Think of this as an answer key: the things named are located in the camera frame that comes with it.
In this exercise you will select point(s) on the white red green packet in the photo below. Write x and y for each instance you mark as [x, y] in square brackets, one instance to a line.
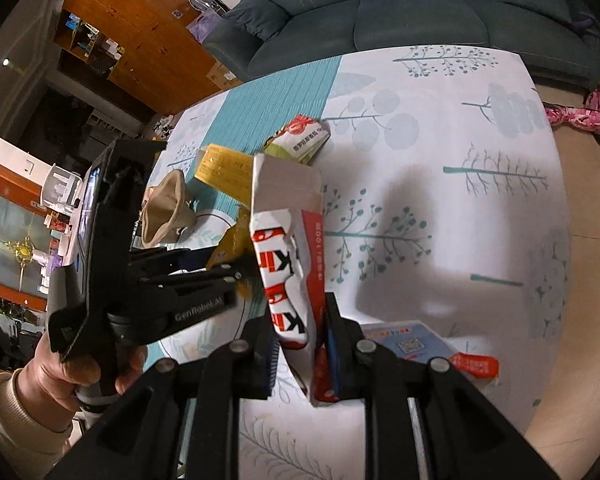
[299, 140]

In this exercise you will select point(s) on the pink patterned cloth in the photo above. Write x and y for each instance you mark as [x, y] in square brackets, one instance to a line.
[585, 118]

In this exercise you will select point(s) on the person's left hand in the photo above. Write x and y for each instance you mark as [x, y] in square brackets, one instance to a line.
[45, 386]

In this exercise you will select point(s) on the white blue package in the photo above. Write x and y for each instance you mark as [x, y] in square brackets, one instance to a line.
[415, 341]

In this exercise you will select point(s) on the beige sleeve forearm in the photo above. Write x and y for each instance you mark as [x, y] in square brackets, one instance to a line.
[30, 449]

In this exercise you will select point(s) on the dark green three-seat sofa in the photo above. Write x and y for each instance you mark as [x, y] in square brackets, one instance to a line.
[261, 37]

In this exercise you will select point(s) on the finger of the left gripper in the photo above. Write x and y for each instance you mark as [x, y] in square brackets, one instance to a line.
[175, 255]
[182, 281]

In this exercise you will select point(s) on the cardboard box on floor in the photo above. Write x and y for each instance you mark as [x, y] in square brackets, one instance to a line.
[222, 77]

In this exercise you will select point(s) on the white red KFC paper bag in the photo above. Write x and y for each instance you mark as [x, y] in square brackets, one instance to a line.
[287, 230]

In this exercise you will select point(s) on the white teal tree tablecloth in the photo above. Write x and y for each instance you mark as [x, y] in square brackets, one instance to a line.
[443, 201]

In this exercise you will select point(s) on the wooden cabinet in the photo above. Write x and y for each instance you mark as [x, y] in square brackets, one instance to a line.
[162, 65]

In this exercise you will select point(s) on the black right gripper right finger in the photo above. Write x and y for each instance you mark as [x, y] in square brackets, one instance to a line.
[423, 421]

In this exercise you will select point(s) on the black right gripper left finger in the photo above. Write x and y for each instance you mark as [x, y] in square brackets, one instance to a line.
[180, 414]

